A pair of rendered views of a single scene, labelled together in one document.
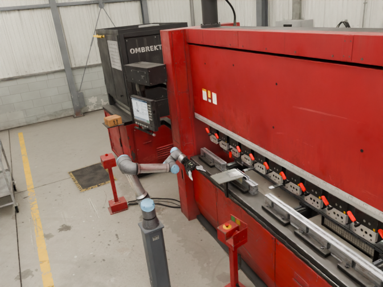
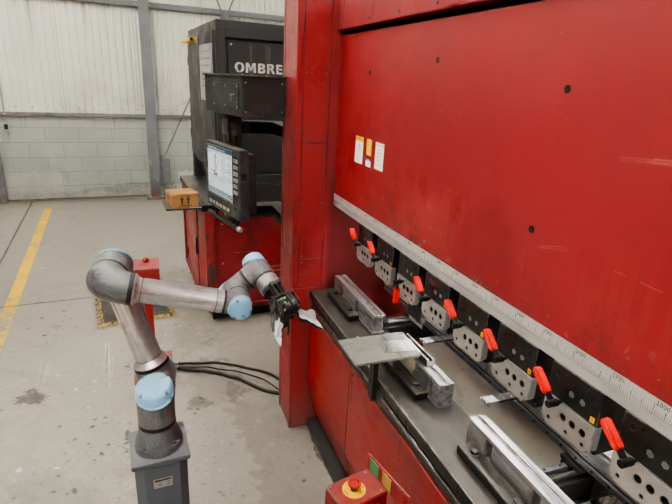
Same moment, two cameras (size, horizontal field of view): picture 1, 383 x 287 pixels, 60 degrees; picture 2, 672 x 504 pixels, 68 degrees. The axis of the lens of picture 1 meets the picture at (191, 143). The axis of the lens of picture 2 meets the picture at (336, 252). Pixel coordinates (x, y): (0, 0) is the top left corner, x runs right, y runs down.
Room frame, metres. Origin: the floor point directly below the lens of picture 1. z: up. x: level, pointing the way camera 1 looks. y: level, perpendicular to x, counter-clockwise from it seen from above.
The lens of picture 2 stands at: (1.08, -0.18, 1.94)
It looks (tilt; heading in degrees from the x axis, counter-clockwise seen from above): 19 degrees down; 2
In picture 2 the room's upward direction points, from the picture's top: 3 degrees clockwise
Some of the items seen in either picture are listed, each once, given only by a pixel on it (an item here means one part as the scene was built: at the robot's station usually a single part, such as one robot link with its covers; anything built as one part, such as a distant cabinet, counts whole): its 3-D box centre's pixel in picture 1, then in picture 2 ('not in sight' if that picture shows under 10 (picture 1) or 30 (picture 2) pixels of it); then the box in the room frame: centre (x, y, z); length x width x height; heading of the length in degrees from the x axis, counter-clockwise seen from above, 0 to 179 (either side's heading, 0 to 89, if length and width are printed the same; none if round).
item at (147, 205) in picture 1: (147, 208); (155, 399); (2.42, 0.42, 0.94); 0.13 x 0.12 x 0.14; 19
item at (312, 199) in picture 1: (317, 193); (662, 464); (1.91, -0.82, 1.26); 0.15 x 0.09 x 0.17; 23
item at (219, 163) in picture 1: (212, 159); (357, 302); (3.32, -0.22, 0.92); 0.50 x 0.06 x 0.10; 23
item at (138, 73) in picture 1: (149, 101); (243, 156); (3.80, 0.45, 1.53); 0.51 x 0.25 x 0.85; 37
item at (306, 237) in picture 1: (311, 242); not in sight; (1.86, -0.78, 0.89); 0.30 x 0.05 x 0.03; 23
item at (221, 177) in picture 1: (226, 176); (378, 348); (2.75, -0.30, 1.00); 0.26 x 0.18 x 0.01; 113
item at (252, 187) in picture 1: (243, 181); (418, 366); (2.76, -0.46, 0.92); 0.39 x 0.06 x 0.10; 23
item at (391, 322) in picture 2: (247, 162); (433, 322); (3.37, -0.61, 0.81); 0.64 x 0.08 x 0.14; 113
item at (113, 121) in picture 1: (112, 120); (181, 197); (4.74, 1.14, 1.04); 0.30 x 0.26 x 0.12; 27
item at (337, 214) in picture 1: (341, 206); not in sight; (1.73, -0.90, 1.26); 0.15 x 0.09 x 0.17; 23
